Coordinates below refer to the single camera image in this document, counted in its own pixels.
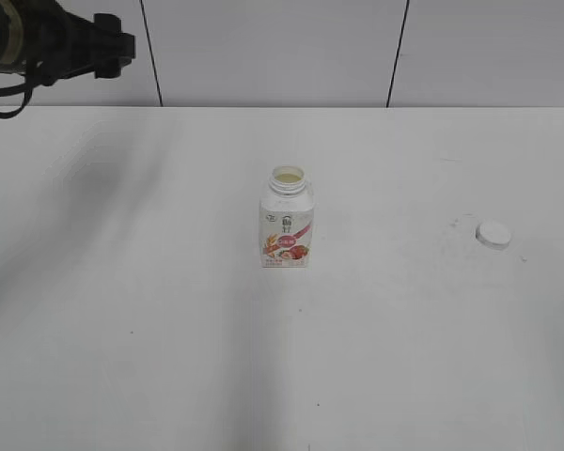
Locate white ribbed bottle cap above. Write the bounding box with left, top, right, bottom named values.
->
left=475, top=220, right=512, bottom=250

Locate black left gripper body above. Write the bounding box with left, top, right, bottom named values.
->
left=65, top=12, right=136, bottom=79

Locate white yili changqing yogurt bottle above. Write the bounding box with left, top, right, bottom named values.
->
left=258, top=165, right=315, bottom=268

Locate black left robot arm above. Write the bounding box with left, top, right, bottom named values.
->
left=0, top=1, right=136, bottom=86

